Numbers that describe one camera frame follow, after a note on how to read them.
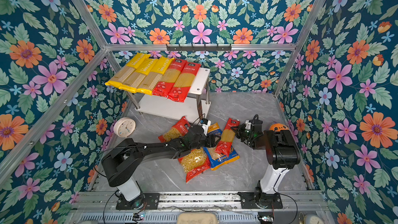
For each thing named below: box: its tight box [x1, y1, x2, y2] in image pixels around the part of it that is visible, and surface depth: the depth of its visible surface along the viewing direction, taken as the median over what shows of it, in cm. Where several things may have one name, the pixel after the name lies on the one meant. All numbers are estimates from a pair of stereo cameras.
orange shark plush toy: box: [268, 123, 290, 132], surface depth 92 cm
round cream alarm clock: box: [112, 117, 137, 138], surface depth 93 cm
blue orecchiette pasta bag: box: [203, 122, 240, 171], surface depth 86 cm
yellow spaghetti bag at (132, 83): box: [118, 58, 160, 93], surface depth 80 cm
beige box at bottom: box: [176, 212, 219, 224], surface depth 67 cm
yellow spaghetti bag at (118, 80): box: [104, 52, 151, 88], surface depth 81 cm
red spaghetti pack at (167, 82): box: [152, 58, 188, 98], surface depth 78 cm
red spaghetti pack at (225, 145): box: [214, 117, 241, 158], surface depth 90 cm
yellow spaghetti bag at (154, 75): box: [136, 57, 175, 96], surface depth 80 cm
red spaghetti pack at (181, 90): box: [167, 61, 202, 103], surface depth 75 cm
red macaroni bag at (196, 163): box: [177, 147, 211, 184], surface depth 83 cm
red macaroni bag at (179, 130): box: [158, 115, 191, 143], surface depth 95 cm
